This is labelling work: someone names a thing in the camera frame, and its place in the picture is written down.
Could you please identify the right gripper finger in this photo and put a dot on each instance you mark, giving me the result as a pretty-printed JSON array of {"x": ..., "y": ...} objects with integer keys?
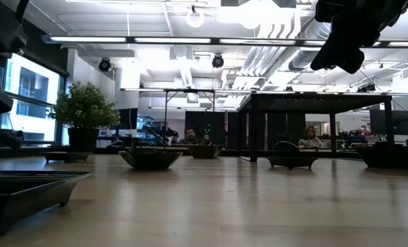
[
  {"x": 327, "y": 55},
  {"x": 351, "y": 56}
]

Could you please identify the leaf-shaped black mini plate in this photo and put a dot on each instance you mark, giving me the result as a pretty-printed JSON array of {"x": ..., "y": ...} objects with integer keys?
[{"x": 66, "y": 156}]

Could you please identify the rectangular black footed mini plate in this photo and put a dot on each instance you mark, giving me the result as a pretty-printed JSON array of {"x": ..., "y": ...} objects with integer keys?
[{"x": 18, "y": 202}]

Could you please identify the square black deep mini plate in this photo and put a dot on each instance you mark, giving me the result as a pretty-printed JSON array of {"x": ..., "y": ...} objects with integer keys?
[{"x": 387, "y": 158}]

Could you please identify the glossy black footed mini plate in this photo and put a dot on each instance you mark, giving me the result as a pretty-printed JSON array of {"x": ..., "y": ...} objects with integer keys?
[{"x": 291, "y": 162}]

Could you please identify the background black robot arm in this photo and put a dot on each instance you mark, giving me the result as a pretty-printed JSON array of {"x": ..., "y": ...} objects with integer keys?
[{"x": 159, "y": 132}]

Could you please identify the dark bowl-shaped mini plate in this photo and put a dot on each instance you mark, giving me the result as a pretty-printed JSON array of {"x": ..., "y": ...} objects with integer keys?
[{"x": 205, "y": 151}]

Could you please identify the boat-shaped glossy black mini plate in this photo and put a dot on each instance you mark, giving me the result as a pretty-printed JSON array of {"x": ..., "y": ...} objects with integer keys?
[{"x": 150, "y": 160}]

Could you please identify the large window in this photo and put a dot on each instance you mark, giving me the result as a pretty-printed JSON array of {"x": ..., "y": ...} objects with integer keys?
[{"x": 32, "y": 85}]

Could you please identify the dark bundle on ledge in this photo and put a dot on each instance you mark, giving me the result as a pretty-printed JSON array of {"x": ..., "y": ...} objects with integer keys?
[{"x": 5, "y": 139}]

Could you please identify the black perforated metal rack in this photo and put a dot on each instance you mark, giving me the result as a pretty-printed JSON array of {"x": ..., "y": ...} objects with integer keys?
[{"x": 310, "y": 101}]

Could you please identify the person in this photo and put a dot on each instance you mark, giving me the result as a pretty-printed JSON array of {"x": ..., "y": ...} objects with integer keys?
[
  {"x": 206, "y": 138},
  {"x": 311, "y": 133},
  {"x": 190, "y": 134}
]

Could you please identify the dark computer monitor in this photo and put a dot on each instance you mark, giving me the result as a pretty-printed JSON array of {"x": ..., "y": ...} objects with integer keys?
[
  {"x": 128, "y": 118},
  {"x": 402, "y": 121}
]

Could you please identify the green potted plant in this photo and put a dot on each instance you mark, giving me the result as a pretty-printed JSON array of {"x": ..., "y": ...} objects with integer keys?
[{"x": 83, "y": 109}]

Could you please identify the black chair back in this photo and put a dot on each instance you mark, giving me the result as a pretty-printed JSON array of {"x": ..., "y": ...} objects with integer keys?
[{"x": 286, "y": 147}]

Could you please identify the black ceiling speaker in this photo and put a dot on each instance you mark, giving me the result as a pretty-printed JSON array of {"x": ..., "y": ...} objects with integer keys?
[
  {"x": 218, "y": 61},
  {"x": 104, "y": 64}
]

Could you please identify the long linear ceiling light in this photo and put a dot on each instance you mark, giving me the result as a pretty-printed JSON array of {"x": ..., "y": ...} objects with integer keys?
[{"x": 87, "y": 39}]

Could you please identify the silver ventilation duct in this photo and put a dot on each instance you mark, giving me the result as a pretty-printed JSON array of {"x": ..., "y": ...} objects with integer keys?
[{"x": 306, "y": 58}]

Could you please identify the dark partition wall panel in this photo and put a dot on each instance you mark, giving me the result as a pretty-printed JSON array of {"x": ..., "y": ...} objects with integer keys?
[{"x": 203, "y": 120}]

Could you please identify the black frame stand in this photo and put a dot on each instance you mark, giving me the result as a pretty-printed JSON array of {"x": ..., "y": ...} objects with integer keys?
[{"x": 190, "y": 91}]

